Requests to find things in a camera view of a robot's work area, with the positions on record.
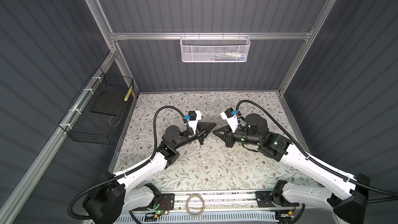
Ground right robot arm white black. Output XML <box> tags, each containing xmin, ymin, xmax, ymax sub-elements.
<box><xmin>213</xmin><ymin>109</ymin><xmax>370</xmax><ymax>224</ymax></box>

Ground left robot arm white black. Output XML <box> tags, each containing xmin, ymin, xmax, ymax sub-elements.
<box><xmin>83</xmin><ymin>122</ymin><xmax>217</xmax><ymax>224</ymax></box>

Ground tape roll clear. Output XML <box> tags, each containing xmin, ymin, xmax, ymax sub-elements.
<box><xmin>185</xmin><ymin>195</ymin><xmax>205</xmax><ymax>217</ymax></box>

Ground items in white basket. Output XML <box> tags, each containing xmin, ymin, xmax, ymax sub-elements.
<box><xmin>203</xmin><ymin>52</ymin><xmax>247</xmax><ymax>62</ymax></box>

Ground yellow marker in black basket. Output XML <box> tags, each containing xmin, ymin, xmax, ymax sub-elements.
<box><xmin>124</xmin><ymin>87</ymin><xmax>133</xmax><ymax>102</ymax></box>

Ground black pad in basket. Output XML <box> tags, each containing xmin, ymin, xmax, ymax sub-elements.
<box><xmin>90</xmin><ymin>91</ymin><xmax>125</xmax><ymax>116</ymax></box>

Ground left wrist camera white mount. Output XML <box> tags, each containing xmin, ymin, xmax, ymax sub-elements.
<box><xmin>183</xmin><ymin>111</ymin><xmax>202</xmax><ymax>135</ymax></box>

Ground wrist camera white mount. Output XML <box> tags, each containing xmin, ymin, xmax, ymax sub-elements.
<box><xmin>183</xmin><ymin>111</ymin><xmax>202</xmax><ymax>135</ymax></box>
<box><xmin>220</xmin><ymin>107</ymin><xmax>240</xmax><ymax>133</ymax></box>

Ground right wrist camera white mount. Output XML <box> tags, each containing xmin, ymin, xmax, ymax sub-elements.
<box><xmin>220</xmin><ymin>107</ymin><xmax>240</xmax><ymax>133</ymax></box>

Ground white wire mesh basket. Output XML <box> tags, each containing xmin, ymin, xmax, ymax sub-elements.
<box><xmin>179</xmin><ymin>35</ymin><xmax>251</xmax><ymax>63</ymax></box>

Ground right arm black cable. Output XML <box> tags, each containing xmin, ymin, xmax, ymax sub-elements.
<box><xmin>235</xmin><ymin>100</ymin><xmax>398</xmax><ymax>204</ymax></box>

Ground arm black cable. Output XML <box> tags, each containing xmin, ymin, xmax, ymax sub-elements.
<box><xmin>235</xmin><ymin>100</ymin><xmax>398</xmax><ymax>204</ymax></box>
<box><xmin>67</xmin><ymin>105</ymin><xmax>187</xmax><ymax>224</ymax></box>

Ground black wire basket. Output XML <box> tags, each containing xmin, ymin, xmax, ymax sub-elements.
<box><xmin>59</xmin><ymin>68</ymin><xmax>134</xmax><ymax>145</ymax></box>

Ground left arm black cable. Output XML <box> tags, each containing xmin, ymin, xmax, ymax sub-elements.
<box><xmin>67</xmin><ymin>105</ymin><xmax>187</xmax><ymax>224</ymax></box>

